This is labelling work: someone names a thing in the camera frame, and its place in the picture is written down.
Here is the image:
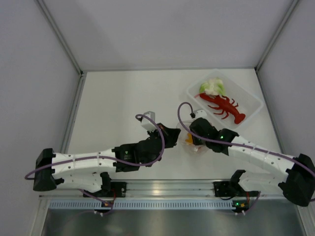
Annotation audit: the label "orange toy food piece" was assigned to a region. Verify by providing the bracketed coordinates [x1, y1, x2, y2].
[185, 133, 194, 145]

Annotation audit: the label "clear zip top bag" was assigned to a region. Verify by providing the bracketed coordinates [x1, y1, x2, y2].
[177, 123, 209, 156]

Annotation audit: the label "red toy lobster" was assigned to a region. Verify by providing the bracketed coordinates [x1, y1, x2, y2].
[195, 93, 246, 124]

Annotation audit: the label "white toy cauliflower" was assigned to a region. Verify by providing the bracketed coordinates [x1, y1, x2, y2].
[199, 77, 225, 96]

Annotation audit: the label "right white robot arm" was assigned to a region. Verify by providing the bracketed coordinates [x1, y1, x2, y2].
[189, 118, 315, 207]

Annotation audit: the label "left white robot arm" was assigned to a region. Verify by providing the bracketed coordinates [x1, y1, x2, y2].
[33, 123, 181, 196]

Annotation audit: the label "white perforated plastic basket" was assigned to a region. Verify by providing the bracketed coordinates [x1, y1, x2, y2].
[186, 69, 263, 130]

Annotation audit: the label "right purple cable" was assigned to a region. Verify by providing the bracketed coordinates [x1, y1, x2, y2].
[177, 102, 315, 177]

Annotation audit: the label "purple cable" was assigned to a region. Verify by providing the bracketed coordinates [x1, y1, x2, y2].
[24, 113, 165, 181]
[177, 102, 315, 177]

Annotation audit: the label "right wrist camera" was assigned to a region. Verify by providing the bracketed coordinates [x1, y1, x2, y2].
[190, 110, 207, 119]

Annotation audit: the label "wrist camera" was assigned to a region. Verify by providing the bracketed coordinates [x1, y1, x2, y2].
[140, 111, 156, 132]
[190, 110, 207, 119]

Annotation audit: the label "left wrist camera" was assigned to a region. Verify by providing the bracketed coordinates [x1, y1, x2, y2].
[140, 111, 156, 132]

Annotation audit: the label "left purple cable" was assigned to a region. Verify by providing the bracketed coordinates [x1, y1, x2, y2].
[24, 113, 165, 181]

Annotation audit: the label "aluminium mounting rail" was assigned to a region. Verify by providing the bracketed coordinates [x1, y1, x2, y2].
[39, 179, 306, 199]

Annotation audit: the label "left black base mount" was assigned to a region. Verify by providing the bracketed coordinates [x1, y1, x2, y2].
[84, 181, 127, 198]

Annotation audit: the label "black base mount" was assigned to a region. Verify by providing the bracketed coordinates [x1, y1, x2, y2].
[213, 181, 246, 198]
[84, 181, 127, 198]

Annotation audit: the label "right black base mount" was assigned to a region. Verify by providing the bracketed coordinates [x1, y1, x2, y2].
[213, 181, 246, 198]

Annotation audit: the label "left aluminium corner post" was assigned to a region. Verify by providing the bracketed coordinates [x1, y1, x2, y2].
[36, 0, 84, 74]

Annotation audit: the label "aluminium corner post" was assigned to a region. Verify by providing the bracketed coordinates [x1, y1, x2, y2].
[254, 0, 301, 73]
[36, 0, 84, 74]

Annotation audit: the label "white slotted cable duct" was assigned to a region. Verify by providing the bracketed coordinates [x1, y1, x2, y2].
[49, 200, 246, 210]

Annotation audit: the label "right aluminium corner post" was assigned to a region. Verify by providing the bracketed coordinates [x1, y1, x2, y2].
[254, 0, 301, 73]

